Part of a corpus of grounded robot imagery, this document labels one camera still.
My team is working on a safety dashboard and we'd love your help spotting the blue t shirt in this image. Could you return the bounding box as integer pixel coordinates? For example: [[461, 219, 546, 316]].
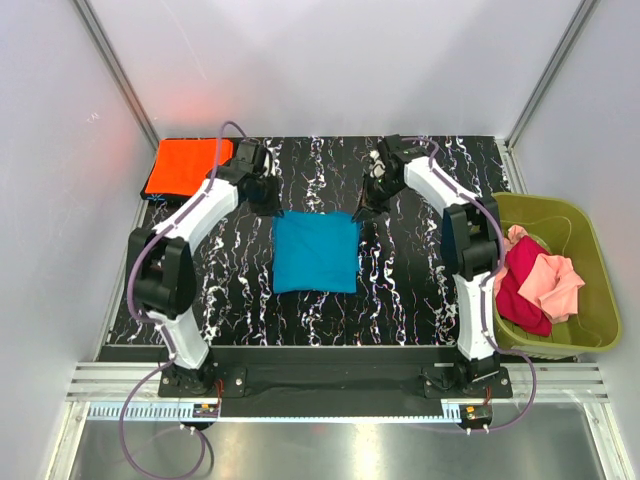
[[273, 211, 360, 294]]

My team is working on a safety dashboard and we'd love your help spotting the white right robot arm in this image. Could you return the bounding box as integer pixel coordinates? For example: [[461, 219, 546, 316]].
[[352, 135, 505, 397]]

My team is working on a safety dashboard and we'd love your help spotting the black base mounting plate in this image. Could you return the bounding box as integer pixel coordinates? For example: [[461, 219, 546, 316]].
[[158, 346, 513, 420]]

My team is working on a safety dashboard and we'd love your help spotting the pink t shirt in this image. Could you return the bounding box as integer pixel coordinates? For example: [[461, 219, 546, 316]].
[[494, 225, 585, 337]]

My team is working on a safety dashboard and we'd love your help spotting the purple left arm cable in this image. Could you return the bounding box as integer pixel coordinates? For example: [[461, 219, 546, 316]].
[[118, 120, 249, 479]]

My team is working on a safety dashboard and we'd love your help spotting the aluminium frame rail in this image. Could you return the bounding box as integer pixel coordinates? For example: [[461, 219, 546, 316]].
[[66, 362, 608, 403]]

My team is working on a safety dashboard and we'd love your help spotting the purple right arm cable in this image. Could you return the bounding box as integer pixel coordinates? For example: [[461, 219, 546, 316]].
[[402, 135, 539, 432]]

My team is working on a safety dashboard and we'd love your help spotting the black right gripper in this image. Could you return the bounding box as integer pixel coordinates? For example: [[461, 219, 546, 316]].
[[352, 174, 404, 226]]

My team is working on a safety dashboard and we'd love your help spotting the olive green plastic bin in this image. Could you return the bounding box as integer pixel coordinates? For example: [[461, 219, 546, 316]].
[[494, 193, 622, 359]]

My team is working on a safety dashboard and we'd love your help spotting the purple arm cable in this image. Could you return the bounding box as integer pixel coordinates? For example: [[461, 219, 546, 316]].
[[402, 135, 539, 432], [118, 120, 249, 479]]

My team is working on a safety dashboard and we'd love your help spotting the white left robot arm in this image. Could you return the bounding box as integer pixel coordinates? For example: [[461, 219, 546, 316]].
[[125, 139, 283, 396]]

